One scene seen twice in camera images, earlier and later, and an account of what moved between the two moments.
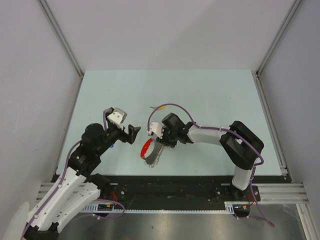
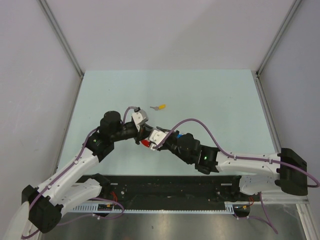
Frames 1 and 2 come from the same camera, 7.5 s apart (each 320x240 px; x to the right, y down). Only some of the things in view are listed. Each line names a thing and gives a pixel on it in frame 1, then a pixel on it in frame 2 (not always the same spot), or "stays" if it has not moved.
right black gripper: [163, 140] to [163, 147]
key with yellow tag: [160, 108] stays
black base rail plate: [172, 189] stays
